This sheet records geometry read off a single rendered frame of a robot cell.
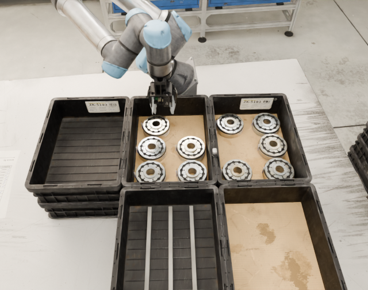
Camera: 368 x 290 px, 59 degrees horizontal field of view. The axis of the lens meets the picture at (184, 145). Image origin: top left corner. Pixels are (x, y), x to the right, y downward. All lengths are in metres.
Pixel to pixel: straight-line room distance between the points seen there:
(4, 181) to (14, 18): 2.61
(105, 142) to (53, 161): 0.20
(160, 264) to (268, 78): 1.10
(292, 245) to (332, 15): 3.03
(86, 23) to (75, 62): 1.91
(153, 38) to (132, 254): 0.63
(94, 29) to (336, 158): 1.06
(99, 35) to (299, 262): 0.92
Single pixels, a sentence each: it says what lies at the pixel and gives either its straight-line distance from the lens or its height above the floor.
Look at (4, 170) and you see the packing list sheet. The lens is 1.50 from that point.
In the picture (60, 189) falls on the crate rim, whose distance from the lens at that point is 1.08.
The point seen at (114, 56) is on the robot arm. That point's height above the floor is 1.18.
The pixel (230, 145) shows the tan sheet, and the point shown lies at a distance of 1.24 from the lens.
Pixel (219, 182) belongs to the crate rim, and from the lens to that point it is 1.02.
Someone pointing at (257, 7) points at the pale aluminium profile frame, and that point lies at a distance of 3.11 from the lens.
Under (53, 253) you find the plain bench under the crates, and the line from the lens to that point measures 1.25.
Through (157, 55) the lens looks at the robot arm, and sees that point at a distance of 0.96.
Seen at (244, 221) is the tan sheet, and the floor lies 0.83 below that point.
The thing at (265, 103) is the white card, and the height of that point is 0.89.
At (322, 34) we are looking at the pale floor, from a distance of 3.51.
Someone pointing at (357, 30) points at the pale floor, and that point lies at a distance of 3.71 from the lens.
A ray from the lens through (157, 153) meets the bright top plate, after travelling 1.17.
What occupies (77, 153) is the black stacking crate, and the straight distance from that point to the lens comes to 1.27.
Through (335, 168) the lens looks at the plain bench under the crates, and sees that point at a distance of 1.46.
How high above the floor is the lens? 1.80
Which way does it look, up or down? 52 degrees down
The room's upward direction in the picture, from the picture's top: straight up
